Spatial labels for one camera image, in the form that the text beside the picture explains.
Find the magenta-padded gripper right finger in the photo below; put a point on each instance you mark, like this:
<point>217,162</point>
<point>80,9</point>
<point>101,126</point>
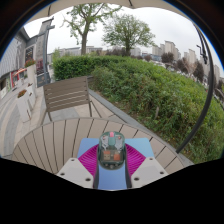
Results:
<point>148,170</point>

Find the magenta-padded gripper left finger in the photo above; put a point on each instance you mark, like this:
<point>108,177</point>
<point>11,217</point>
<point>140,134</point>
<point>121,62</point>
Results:
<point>75,171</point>

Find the blue mouse pad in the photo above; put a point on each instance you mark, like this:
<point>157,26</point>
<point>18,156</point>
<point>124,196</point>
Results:
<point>111,180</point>

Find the brown slatted chair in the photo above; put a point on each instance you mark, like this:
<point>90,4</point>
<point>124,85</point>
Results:
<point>66,93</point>

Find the short white flower planter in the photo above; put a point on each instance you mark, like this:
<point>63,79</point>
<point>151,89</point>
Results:
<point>23,106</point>

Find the dark curved parasol pole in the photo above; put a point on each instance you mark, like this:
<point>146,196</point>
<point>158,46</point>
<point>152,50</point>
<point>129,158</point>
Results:
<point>208,90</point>

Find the tall white flower planter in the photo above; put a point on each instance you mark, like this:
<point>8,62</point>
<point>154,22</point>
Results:
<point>30,73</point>

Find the distant apartment buildings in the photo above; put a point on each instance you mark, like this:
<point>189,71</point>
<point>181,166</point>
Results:
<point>170,47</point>

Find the grey sign pillar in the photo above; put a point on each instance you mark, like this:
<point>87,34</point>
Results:
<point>41,50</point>

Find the grey storefront building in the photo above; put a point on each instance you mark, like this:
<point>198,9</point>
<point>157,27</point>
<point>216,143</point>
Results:
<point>13,60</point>

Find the round dense-crowned tree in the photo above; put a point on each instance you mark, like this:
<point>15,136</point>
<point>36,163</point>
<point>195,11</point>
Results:
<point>128,31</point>

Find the thin-crowned tree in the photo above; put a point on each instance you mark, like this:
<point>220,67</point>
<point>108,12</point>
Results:
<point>85,30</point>

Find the beige parasol canopy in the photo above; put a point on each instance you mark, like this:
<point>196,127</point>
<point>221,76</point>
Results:
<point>143,3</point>

